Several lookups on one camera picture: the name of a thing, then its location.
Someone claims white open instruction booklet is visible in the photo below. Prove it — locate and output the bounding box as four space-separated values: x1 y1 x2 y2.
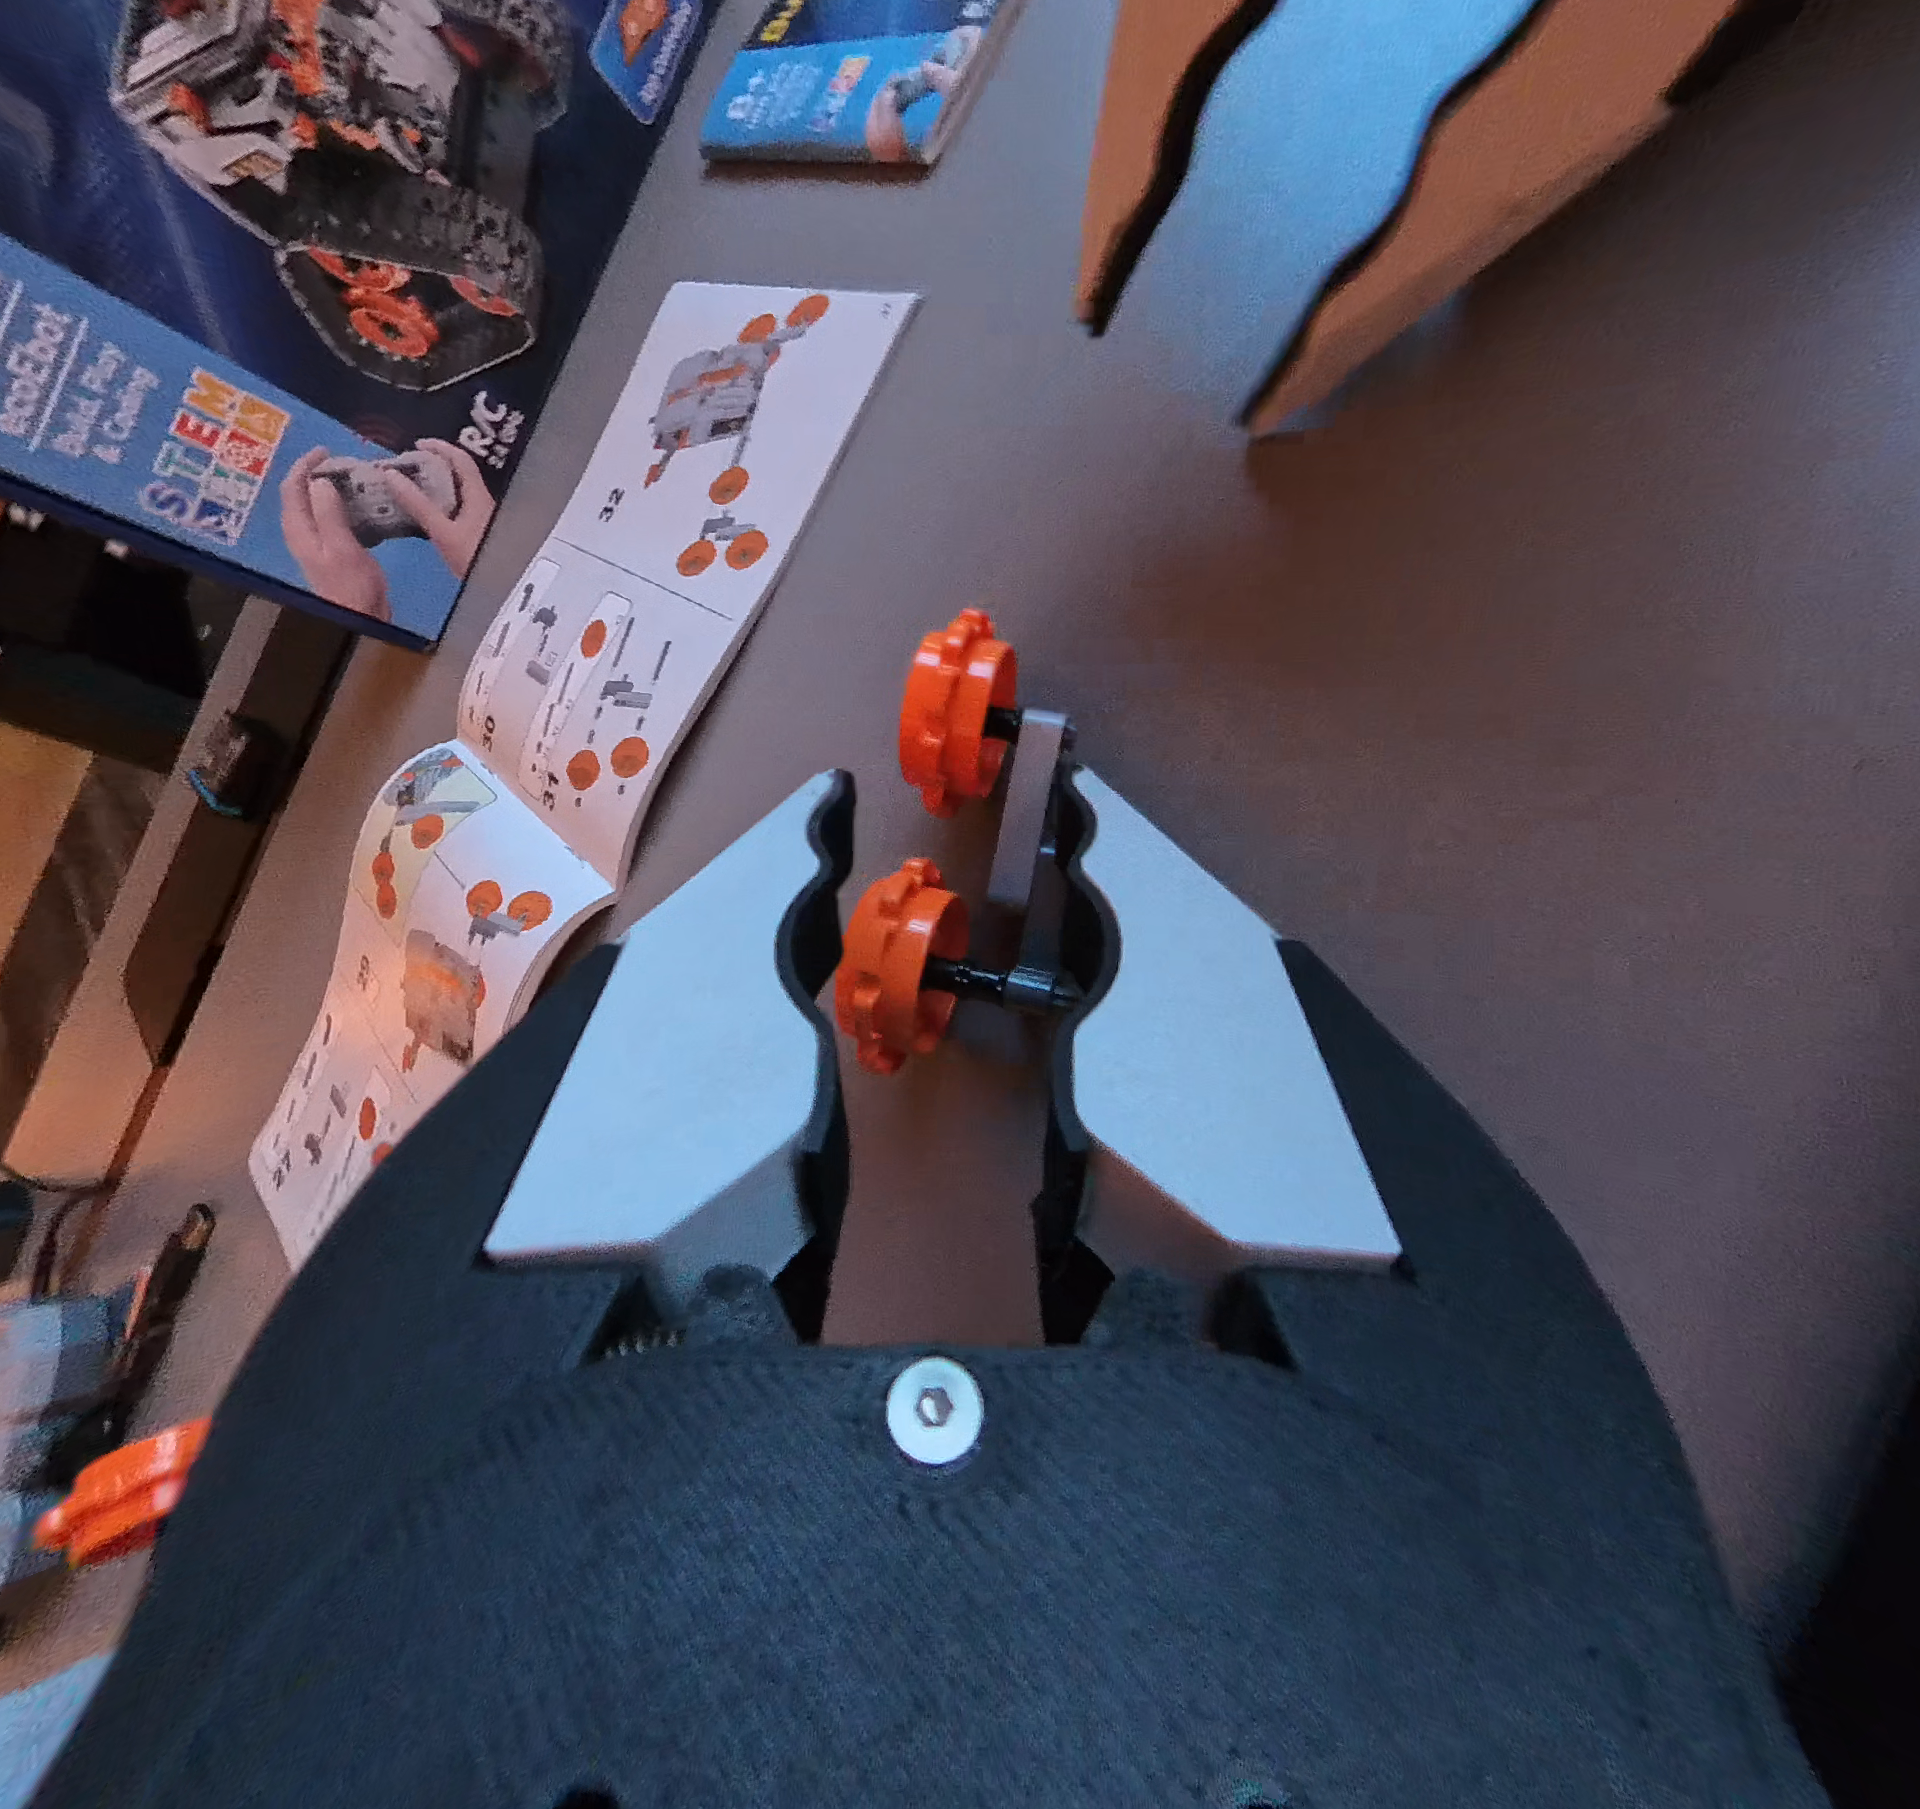
247 281 922 1270

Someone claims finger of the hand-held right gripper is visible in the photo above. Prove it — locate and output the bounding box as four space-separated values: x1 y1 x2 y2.
1073 0 1337 338
1238 0 1837 441

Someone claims grey desk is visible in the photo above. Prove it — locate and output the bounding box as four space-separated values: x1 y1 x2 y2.
0 0 1920 1693

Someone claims loose orange toy part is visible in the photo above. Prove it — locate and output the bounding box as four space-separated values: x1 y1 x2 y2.
28 1416 213 1567

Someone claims orange wheeled grey toy assembly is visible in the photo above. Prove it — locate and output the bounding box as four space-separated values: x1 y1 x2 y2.
831 611 1084 1078

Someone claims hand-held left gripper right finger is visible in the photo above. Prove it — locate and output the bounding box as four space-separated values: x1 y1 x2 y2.
1036 765 1407 1342

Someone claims blue cover instruction booklet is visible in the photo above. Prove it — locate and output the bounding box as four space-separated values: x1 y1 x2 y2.
701 0 1084 169

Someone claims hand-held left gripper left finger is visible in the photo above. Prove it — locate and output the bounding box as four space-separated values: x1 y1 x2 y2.
479 770 857 1342

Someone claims blue printed toy box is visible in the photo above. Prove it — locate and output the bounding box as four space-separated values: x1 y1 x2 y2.
0 0 754 653

